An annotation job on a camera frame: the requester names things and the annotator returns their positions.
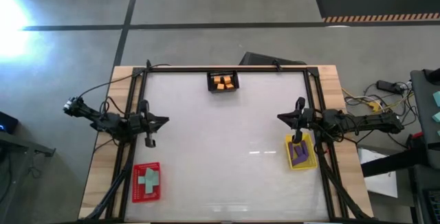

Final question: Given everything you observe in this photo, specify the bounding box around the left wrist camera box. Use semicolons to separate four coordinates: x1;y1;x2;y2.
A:
127;115;141;133

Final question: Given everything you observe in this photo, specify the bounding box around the dark keyboard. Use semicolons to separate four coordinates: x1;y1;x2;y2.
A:
410;164;440;224

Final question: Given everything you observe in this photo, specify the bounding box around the yellow plastic basket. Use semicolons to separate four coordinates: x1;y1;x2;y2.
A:
284;133;319;170

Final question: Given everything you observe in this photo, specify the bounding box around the long thin black cable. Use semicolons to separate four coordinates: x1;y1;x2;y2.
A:
77;60;173;100

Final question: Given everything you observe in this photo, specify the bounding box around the grey metal stand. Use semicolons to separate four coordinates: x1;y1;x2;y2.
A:
0;131;56;224

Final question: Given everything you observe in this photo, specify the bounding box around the black plastic basket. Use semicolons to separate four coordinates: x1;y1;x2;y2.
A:
206;71;240;93

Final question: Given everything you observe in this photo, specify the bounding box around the black side table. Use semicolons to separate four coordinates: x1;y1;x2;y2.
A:
408;68;440;170

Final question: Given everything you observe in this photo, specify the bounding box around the black hazard-striped floor mat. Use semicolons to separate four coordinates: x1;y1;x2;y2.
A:
313;0;440;23

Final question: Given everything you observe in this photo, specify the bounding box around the black power strip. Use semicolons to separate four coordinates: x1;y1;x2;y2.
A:
375;79;406;93

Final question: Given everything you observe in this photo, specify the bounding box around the black table beam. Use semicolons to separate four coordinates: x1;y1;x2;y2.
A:
360;144;430;179

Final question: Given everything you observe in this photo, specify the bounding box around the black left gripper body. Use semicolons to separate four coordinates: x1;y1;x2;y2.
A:
137;99;157;148

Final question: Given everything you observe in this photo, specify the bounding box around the black device blue light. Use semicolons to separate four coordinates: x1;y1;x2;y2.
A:
0;111;20;135

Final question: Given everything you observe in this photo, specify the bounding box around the white paper sheet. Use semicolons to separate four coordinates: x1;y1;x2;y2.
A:
357;147;399;199

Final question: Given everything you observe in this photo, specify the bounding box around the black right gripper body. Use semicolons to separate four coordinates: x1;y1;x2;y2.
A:
291;96;312;145

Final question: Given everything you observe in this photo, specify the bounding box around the red plastic basket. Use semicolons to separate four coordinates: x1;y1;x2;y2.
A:
132;161;162;203

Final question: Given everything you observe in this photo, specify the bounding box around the black angular case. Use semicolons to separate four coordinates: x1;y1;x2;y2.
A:
239;51;307;67

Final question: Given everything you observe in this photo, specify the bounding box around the black pouch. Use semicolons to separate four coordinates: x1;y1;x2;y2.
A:
422;67;440;86

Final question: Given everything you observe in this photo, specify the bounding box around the yellow floor cable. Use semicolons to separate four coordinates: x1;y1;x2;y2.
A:
340;86;415;122

